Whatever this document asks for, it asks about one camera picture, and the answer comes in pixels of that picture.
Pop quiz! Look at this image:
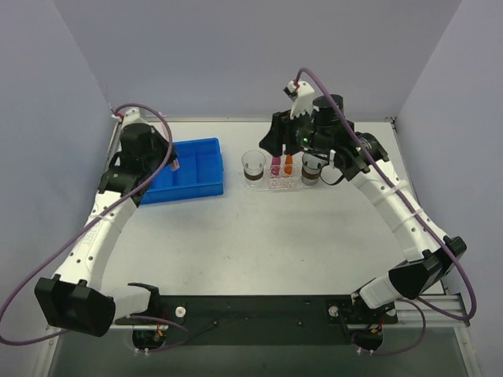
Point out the clear brown-banded cup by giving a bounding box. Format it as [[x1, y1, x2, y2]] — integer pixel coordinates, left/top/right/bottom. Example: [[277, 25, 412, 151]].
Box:
[[301, 153, 326, 186]]

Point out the orange toothpaste tube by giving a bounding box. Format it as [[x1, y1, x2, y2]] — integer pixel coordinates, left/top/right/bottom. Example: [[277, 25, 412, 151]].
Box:
[[284, 155, 294, 177]]

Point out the pink toothpaste tube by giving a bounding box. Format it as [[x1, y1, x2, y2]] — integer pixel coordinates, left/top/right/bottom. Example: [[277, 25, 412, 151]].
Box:
[[270, 157, 281, 177]]

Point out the clear acrylic toothbrush holder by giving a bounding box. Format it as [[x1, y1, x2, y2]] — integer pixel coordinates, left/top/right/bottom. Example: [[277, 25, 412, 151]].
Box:
[[263, 156, 307, 191]]

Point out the clear blue-tinted cup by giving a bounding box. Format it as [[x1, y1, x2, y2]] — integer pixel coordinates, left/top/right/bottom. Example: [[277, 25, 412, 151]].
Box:
[[241, 150, 266, 185]]

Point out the white toothbrush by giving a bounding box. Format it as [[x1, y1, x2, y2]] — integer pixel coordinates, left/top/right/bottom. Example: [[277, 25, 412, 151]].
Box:
[[170, 159, 180, 171]]

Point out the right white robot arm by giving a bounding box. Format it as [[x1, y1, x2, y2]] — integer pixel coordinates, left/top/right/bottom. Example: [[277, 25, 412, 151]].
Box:
[[259, 80, 467, 309]]

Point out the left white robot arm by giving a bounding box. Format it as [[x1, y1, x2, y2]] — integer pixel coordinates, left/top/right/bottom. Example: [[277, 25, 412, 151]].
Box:
[[35, 104, 178, 337]]

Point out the clear textured oval tray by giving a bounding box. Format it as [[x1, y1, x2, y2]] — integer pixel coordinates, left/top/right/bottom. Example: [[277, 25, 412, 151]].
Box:
[[243, 161, 321, 191]]

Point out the blue plastic bin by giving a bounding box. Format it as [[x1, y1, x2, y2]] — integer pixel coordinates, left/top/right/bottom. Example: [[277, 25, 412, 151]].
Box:
[[141, 137, 224, 205]]

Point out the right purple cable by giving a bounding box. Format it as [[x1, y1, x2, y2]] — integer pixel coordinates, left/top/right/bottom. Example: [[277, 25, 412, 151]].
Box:
[[295, 68, 479, 357]]

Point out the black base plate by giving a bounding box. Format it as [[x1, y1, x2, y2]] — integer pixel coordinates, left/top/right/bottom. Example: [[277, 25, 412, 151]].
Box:
[[129, 294, 400, 350]]

